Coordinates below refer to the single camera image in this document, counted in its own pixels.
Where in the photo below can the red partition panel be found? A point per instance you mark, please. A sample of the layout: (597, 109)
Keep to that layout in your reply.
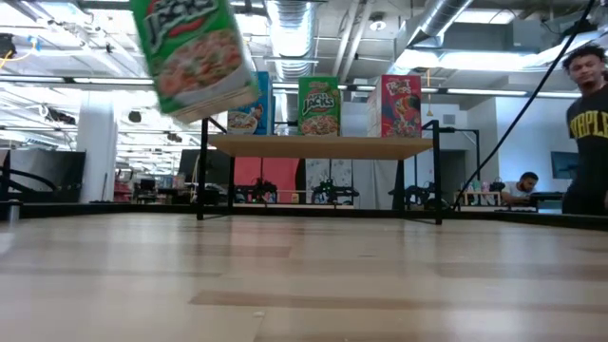
(271, 173)

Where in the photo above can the red Froot Loops cereal box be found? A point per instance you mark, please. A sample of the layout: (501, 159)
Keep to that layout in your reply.
(399, 107)

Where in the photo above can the wooden background table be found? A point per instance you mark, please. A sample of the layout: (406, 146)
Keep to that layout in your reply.
(480, 194)

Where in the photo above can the blue Rice Krispies cereal box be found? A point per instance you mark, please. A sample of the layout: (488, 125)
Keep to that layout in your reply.
(265, 114)

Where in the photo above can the black pole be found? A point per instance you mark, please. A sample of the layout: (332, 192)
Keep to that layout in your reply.
(478, 157)

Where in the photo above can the wall-mounted monitor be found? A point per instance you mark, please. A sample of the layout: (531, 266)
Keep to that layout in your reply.
(560, 165)

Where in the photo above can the green Apple Jacks cereal box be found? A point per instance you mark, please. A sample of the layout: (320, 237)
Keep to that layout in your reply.
(199, 62)
(319, 107)

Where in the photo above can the black screen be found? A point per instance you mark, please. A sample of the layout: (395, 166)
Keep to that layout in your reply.
(64, 176)

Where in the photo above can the silver ventilation duct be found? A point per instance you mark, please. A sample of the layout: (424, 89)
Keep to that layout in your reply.
(290, 47)
(442, 16)

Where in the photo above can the white patterned curtain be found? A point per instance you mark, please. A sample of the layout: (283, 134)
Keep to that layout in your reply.
(370, 176)

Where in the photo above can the black desk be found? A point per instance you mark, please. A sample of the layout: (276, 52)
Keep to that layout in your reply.
(546, 195)

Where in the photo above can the black computer monitor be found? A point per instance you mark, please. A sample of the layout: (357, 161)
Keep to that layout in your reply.
(218, 166)

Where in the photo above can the black aluminium table frame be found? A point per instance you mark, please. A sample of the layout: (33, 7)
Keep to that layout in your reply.
(95, 209)

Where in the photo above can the black background robot arm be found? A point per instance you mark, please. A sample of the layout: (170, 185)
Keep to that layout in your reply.
(332, 191)
(420, 195)
(259, 190)

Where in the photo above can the wooden shelf with black legs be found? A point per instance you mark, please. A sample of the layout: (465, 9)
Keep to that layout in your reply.
(318, 147)

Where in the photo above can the white column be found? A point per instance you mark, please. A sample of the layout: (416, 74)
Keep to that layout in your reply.
(97, 157)

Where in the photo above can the long ceiling light strip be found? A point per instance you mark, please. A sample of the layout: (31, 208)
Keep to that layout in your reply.
(499, 91)
(95, 81)

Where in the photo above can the person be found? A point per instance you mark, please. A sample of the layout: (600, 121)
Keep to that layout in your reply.
(520, 190)
(589, 142)

